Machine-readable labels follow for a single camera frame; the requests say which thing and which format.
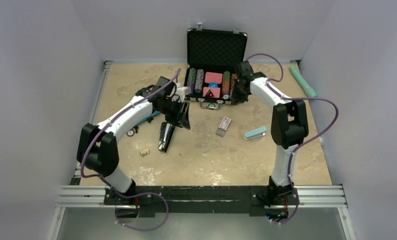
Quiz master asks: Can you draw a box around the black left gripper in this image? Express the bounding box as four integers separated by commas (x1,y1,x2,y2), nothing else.
157,98,190,130

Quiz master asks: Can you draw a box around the black stapler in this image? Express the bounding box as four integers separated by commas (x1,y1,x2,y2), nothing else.
158,122,175,153

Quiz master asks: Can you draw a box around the staple box red white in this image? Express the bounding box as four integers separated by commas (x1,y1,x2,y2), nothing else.
216,117,232,137

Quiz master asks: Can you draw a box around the light blue stapler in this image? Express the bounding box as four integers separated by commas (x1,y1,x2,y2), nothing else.
243,126,268,141

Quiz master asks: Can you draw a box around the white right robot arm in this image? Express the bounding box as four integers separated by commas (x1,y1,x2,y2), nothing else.
232,61,309,204

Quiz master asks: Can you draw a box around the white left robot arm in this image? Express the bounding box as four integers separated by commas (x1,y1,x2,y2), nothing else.
76,76,192,205

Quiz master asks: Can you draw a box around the blue marker pen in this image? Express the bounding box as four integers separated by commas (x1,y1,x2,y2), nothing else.
136,111,161,126

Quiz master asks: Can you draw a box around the pink card deck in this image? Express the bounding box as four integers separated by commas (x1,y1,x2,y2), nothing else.
204,71,223,85

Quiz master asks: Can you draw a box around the small beige staple strip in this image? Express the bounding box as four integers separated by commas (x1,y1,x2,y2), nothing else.
139,148,150,157

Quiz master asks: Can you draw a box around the black poker chip case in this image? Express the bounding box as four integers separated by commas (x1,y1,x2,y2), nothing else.
184,28,248,106

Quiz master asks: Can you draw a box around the teal green cylinder tool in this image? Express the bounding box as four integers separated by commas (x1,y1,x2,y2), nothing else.
289,66,318,98

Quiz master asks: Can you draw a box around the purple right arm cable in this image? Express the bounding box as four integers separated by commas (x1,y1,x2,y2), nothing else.
244,53,340,226

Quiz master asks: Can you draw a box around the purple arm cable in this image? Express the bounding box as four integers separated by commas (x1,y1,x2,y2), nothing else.
79,67,183,232
244,53,340,226

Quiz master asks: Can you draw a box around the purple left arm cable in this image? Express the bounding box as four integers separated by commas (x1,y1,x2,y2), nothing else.
79,67,183,232

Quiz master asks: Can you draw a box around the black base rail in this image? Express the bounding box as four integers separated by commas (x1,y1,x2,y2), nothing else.
103,185,298,218

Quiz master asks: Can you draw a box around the aluminium frame rail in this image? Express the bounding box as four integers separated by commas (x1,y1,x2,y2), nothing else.
46,60,357,240

